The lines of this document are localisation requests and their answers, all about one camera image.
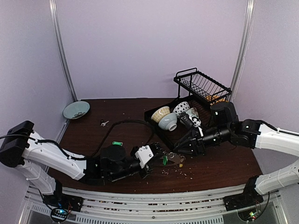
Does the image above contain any green tagged key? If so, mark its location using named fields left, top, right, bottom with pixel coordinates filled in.
left=163, top=155, right=168, bottom=166
left=112, top=141, right=123, bottom=146

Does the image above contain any black key holder strap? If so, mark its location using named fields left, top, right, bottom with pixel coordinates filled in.
left=163, top=151, right=187, bottom=168

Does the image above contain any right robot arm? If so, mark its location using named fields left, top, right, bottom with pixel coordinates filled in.
left=174, top=101, right=299, bottom=206

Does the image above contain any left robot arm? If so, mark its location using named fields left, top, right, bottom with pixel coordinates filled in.
left=0, top=120, right=162, bottom=207

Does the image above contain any pale green bowl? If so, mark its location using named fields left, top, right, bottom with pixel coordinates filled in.
left=186, top=107, right=199, bottom=118

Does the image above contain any grey striped bowl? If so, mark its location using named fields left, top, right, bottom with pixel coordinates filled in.
left=158, top=112, right=177, bottom=132

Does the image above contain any black white patterned bowl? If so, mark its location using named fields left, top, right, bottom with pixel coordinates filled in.
left=173, top=101, right=190, bottom=117

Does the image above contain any yellow dotted bowl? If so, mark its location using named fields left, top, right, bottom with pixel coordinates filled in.
left=151, top=106, right=170, bottom=123

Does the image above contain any black tagged silver key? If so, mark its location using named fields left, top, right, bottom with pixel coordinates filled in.
left=100, top=119, right=109, bottom=126

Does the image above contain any pale green plate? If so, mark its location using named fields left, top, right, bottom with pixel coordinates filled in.
left=63, top=101, right=90, bottom=119

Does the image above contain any black wire dish rack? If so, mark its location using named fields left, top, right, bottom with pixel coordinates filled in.
left=144, top=68, right=232, bottom=151

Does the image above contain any black braided cable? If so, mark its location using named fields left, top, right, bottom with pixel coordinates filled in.
left=0, top=120, right=156, bottom=161

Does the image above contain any aluminium rail frame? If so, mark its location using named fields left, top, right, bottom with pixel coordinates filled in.
left=17, top=184, right=290, bottom=224

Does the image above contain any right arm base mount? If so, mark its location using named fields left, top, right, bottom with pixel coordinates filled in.
left=223, top=175, right=263, bottom=211

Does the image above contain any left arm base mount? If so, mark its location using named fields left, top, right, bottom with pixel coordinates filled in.
left=40, top=180, right=83, bottom=224

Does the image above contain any right corner metal post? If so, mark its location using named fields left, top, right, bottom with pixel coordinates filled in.
left=229, top=0, right=256, bottom=102

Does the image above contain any corner metal post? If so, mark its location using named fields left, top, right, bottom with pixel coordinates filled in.
left=49, top=0, right=78, bottom=102
left=229, top=0, right=256, bottom=102

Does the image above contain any left corner metal post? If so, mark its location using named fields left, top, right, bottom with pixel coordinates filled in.
left=49, top=0, right=78, bottom=102

